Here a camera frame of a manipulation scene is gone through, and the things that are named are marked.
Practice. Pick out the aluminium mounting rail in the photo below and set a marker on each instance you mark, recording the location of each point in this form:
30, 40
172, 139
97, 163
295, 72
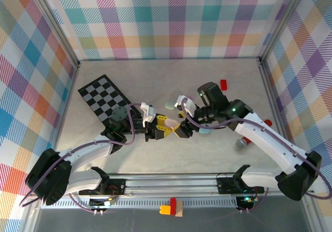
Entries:
155, 188

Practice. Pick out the small red toy brick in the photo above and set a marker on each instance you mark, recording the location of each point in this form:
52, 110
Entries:
224, 84

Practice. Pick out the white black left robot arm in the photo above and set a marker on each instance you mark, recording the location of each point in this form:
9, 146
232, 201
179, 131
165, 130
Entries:
49, 177

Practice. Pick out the red marker with grey cap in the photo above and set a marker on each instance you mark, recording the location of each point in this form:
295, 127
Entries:
240, 144

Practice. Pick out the yellow building block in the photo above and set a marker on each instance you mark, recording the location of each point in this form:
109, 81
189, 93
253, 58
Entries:
164, 210

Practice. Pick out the aluminium side frame rail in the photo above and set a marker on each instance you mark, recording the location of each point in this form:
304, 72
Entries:
271, 97
68, 99

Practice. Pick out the black left controller box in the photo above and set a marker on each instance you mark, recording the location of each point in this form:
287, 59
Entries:
98, 203

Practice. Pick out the mint green earbud charging case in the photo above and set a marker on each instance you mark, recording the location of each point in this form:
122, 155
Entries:
169, 104

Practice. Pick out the tall red building block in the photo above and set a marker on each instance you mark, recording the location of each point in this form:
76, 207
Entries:
173, 203

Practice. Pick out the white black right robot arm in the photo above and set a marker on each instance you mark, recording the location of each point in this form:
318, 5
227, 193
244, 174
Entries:
269, 141

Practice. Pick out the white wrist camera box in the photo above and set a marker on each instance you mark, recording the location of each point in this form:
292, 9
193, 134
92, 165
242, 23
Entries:
185, 103
148, 112

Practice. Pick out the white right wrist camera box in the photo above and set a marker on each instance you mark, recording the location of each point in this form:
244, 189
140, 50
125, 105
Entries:
185, 103

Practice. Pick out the black right controller box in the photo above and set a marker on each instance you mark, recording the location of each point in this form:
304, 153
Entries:
245, 203

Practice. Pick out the black grey chessboard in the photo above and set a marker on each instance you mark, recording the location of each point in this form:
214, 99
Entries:
98, 92

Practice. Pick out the blue earbud charging case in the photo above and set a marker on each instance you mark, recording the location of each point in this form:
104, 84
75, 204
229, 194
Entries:
205, 131

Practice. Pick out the black controller box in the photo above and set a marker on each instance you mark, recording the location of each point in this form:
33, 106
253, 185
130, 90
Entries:
98, 203
245, 203

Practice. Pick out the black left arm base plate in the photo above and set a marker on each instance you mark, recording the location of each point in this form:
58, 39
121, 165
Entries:
119, 182

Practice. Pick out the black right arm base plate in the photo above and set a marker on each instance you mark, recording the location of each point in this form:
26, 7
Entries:
224, 188

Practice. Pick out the tan wooden block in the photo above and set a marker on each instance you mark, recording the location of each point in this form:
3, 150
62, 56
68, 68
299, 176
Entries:
179, 210

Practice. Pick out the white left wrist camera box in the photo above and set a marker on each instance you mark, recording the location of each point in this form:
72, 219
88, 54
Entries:
148, 112

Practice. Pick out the thin aluminium frame rail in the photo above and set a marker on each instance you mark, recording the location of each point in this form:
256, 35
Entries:
168, 59

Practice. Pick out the aluminium frame post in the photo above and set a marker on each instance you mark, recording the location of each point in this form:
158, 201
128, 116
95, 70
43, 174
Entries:
281, 21
53, 21

